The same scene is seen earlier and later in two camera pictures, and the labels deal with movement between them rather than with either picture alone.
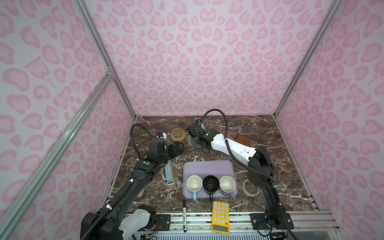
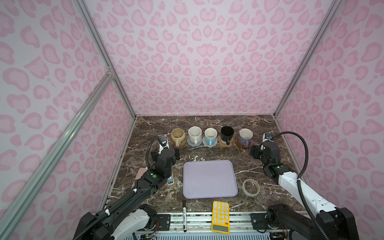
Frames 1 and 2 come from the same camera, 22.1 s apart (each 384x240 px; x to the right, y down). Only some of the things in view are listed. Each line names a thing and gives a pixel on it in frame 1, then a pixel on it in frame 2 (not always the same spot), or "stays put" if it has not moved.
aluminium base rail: (300, 221) stays put
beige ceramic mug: (178, 135) stays put
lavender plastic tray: (204, 168) stays put
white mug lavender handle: (227, 185) to (245, 136)
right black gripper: (192, 136) to (255, 149)
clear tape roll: (247, 193) stays put
